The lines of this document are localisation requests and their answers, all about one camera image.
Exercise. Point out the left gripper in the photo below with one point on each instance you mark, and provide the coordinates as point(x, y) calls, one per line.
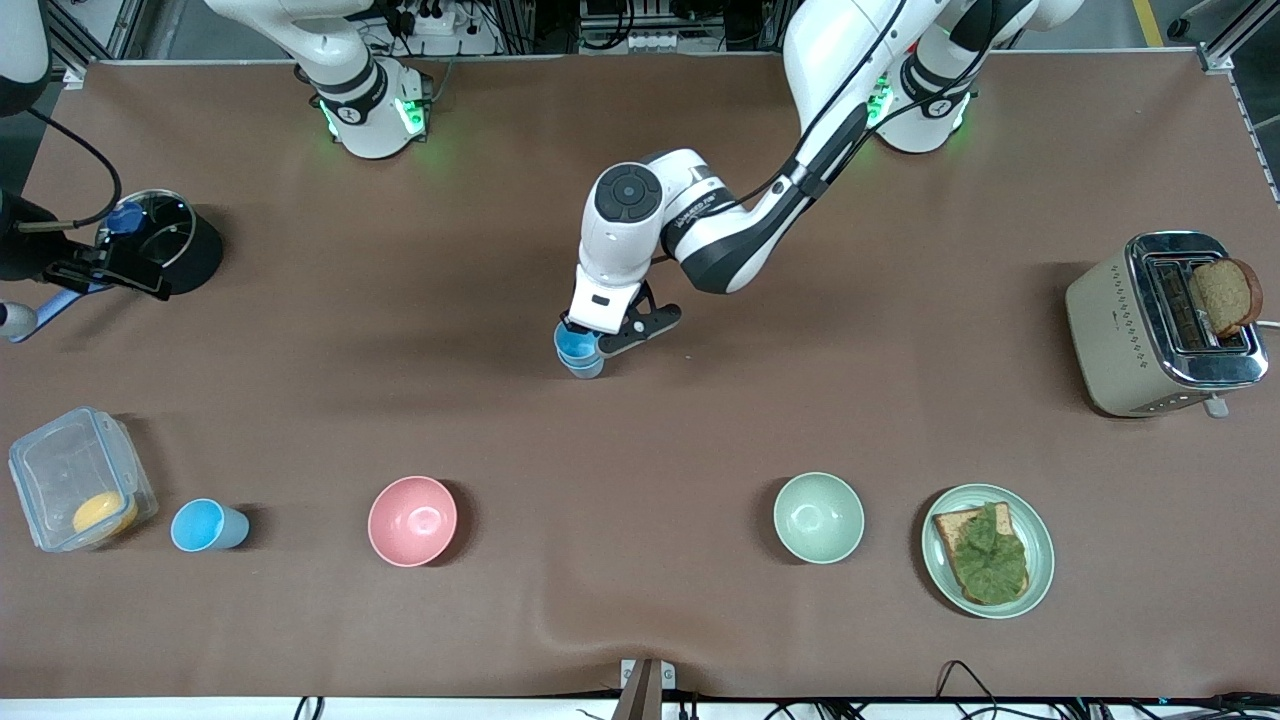
point(576, 327)

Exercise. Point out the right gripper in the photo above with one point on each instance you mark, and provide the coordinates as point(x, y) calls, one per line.
point(22, 252)

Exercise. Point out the blue cup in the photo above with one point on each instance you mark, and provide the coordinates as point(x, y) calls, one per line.
point(575, 343)
point(200, 525)
point(583, 370)

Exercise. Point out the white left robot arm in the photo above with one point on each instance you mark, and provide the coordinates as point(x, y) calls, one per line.
point(730, 240)

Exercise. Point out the glass lid with blue knob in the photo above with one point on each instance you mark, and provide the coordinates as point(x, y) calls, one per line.
point(125, 217)

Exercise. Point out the clear plastic container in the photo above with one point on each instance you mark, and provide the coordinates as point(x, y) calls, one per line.
point(60, 470)

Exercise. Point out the yellow round food item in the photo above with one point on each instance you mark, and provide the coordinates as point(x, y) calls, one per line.
point(103, 513)

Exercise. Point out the pink bowl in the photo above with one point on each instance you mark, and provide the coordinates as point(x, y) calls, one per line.
point(412, 521)

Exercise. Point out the pale green bowl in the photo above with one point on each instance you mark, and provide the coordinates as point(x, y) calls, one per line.
point(818, 518)

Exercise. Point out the white power strip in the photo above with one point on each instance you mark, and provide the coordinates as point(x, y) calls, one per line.
point(435, 20)

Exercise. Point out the bread slice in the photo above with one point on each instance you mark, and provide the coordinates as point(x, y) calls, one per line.
point(950, 530)

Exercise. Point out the green lettuce leaf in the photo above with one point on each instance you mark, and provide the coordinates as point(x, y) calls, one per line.
point(990, 560)

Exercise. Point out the pale green plate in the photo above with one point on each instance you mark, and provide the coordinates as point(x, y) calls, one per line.
point(1040, 545)

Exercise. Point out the beige chrome toaster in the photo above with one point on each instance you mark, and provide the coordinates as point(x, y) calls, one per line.
point(1110, 340)

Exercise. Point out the brown toast slice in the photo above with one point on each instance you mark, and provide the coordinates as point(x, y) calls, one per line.
point(1225, 295)

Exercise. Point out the metal table edge bracket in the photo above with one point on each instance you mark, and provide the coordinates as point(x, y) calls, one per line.
point(647, 685)

